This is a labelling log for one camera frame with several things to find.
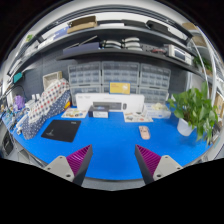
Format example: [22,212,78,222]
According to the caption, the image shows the dark wall shelf unit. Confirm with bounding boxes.
[6,14,214,81]

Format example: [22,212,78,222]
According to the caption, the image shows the colourful sticker sheet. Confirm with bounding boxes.
[123,110,154,124]
[60,107,89,120]

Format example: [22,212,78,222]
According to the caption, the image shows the red blue checkered cloth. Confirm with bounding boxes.
[28,78,71,125]

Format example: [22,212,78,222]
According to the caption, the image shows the yellow and blue box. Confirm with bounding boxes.
[109,81,131,95]

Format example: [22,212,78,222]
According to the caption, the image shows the blue polka-dot cloth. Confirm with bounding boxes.
[21,90,72,140]

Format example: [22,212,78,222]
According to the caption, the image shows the pink translucent computer mouse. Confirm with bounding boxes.
[138,125,151,140]

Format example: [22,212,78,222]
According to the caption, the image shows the black mouse pad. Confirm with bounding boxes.
[40,119,82,143]

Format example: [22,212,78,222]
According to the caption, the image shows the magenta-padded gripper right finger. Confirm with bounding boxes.
[134,144,184,185]

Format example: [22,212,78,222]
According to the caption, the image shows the green plant in white pot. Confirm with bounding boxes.
[167,81,221,146]

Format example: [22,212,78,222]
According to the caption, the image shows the long white cardboard box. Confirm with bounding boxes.
[75,92,146,113]

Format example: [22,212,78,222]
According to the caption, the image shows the teal wall-mounted holder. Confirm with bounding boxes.
[13,72,24,84]

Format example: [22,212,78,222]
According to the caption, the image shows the clear plastic parts box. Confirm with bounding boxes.
[144,102,172,120]

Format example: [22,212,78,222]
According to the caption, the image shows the beige woven basket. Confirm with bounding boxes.
[42,70,63,90]

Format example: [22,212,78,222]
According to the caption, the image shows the small dark blue box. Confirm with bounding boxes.
[87,105,110,119]

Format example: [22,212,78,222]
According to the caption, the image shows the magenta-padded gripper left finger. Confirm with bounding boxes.
[44,144,94,187]

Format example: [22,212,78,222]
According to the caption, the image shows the purple bag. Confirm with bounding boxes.
[14,95,26,110]

